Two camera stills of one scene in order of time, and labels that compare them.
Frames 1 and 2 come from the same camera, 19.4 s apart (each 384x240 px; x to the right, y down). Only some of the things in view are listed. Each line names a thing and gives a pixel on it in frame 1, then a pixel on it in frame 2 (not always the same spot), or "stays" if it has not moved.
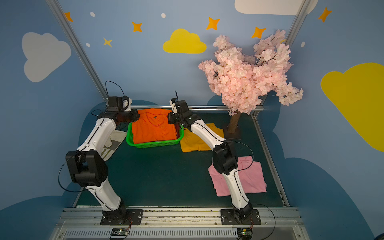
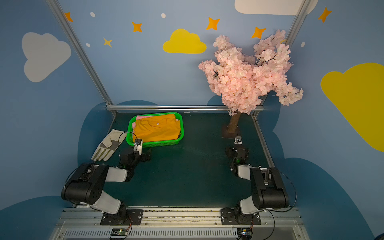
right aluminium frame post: [289, 38] stays
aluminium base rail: [85, 224] stays
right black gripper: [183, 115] to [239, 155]
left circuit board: [119, 232] stays
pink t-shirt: [250, 173] to [139, 117]
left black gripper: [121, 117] to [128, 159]
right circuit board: [245, 233] stays
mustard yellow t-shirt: [190, 142] to [157, 127]
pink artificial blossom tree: [243, 80] stays
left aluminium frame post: [74, 41] stays
